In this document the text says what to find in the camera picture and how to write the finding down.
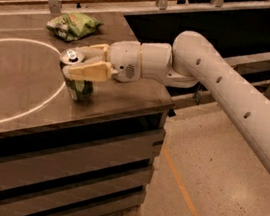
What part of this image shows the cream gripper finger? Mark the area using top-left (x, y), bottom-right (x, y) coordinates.
top-left (63, 61), bottom-right (117, 82)
top-left (77, 44), bottom-right (109, 63)

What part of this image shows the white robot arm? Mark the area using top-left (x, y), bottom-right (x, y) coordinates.
top-left (60, 31), bottom-right (270, 174)

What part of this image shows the green chip bag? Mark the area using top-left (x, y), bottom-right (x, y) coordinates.
top-left (46, 12), bottom-right (103, 42)

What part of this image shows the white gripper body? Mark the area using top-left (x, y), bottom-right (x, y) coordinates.
top-left (108, 41), bottom-right (141, 83)

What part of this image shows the grey wooden slatted table base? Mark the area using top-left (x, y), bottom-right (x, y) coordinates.
top-left (0, 103), bottom-right (166, 216)

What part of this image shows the green soda can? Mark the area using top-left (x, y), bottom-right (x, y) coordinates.
top-left (59, 48), bottom-right (94, 101)

